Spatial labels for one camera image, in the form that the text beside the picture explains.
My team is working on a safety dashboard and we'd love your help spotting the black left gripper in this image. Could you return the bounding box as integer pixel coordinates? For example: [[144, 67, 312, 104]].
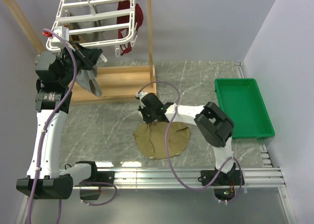
[[58, 41, 103, 86]]

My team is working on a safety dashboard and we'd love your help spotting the tan underwear with white waistband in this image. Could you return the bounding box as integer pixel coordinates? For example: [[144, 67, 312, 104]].
[[133, 121, 190, 160]]

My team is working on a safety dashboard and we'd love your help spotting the white plastic clip hanger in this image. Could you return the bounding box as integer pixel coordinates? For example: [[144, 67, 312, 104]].
[[51, 0, 144, 57]]

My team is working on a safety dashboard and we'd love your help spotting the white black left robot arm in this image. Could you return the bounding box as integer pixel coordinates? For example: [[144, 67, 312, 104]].
[[16, 42, 102, 199]]

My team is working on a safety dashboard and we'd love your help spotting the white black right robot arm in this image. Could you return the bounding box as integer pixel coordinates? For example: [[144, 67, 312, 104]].
[[135, 91, 236, 186]]

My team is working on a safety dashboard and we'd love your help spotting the grey underwear hanging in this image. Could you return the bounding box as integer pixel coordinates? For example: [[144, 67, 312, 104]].
[[76, 68, 102, 97]]

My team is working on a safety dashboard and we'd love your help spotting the brown patterned underwear hanging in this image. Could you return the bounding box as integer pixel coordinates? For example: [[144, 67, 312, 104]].
[[63, 24, 80, 42]]

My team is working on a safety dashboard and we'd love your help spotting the dark red underwear hanging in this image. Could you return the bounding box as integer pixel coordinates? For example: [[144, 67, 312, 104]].
[[115, 0, 144, 56]]

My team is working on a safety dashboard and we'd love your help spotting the green plastic bin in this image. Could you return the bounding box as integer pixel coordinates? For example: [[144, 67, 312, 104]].
[[214, 78, 275, 139]]

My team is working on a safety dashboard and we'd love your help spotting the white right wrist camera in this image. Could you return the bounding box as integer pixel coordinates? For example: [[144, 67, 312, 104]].
[[135, 91, 148, 100]]

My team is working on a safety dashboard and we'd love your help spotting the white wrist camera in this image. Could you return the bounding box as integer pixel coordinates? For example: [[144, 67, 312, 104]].
[[42, 26, 70, 48], [135, 91, 148, 100]]

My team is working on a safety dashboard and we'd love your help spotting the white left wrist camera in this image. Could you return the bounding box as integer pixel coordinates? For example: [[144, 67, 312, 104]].
[[42, 26, 70, 48]]

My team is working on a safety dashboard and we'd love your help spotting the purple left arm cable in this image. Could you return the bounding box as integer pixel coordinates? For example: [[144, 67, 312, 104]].
[[26, 28, 118, 224]]

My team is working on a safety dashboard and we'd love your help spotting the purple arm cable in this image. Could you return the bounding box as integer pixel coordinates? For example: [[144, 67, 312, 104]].
[[137, 81, 245, 204], [26, 28, 118, 224]]

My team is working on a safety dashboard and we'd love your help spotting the wooden drying rack frame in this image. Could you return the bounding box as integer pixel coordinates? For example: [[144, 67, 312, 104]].
[[3, 0, 155, 104]]

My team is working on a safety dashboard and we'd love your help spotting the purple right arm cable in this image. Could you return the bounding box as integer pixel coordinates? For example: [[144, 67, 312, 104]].
[[137, 81, 245, 204]]

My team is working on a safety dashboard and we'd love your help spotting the aluminium mounting rail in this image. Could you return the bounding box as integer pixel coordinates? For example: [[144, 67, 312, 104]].
[[14, 167, 299, 224]]

